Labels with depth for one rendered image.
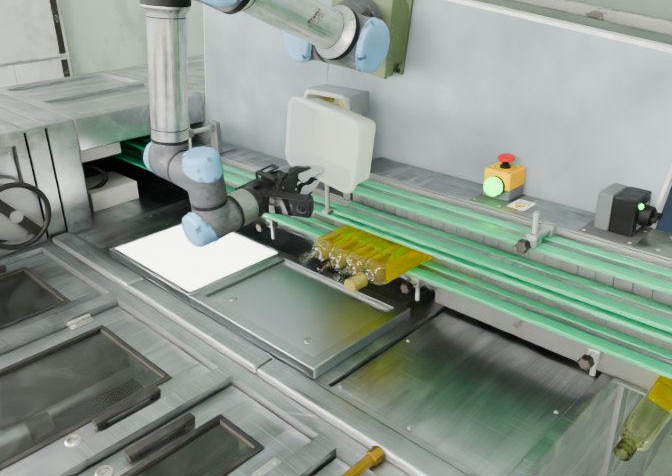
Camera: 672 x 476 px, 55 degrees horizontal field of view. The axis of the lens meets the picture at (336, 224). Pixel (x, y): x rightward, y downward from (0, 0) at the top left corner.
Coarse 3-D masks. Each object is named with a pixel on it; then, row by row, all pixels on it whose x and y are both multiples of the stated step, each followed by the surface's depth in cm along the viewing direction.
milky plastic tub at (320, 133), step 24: (288, 120) 149; (312, 120) 153; (336, 120) 148; (360, 120) 138; (288, 144) 151; (312, 144) 156; (336, 144) 150; (360, 144) 136; (336, 168) 150; (360, 168) 141
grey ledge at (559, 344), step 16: (448, 304) 164; (464, 304) 160; (480, 304) 157; (480, 320) 158; (496, 320) 155; (512, 320) 152; (528, 336) 150; (544, 336) 147; (560, 336) 144; (560, 352) 145; (576, 352) 142; (608, 368) 138; (624, 368) 135; (640, 368) 132; (624, 384) 134; (640, 384) 133
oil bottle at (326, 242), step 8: (336, 232) 166; (344, 232) 165; (352, 232) 165; (360, 232) 167; (320, 240) 162; (328, 240) 161; (336, 240) 161; (344, 240) 163; (320, 248) 160; (328, 248) 160; (328, 256) 161
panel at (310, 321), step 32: (128, 256) 189; (288, 256) 187; (224, 288) 172; (256, 288) 172; (288, 288) 171; (320, 288) 171; (224, 320) 158; (256, 320) 157; (288, 320) 157; (320, 320) 156; (352, 320) 156; (384, 320) 154; (288, 352) 143; (320, 352) 144; (352, 352) 146
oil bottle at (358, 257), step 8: (376, 240) 161; (384, 240) 161; (360, 248) 157; (368, 248) 157; (376, 248) 157; (384, 248) 157; (352, 256) 154; (360, 256) 154; (368, 256) 154; (352, 264) 153; (360, 264) 152
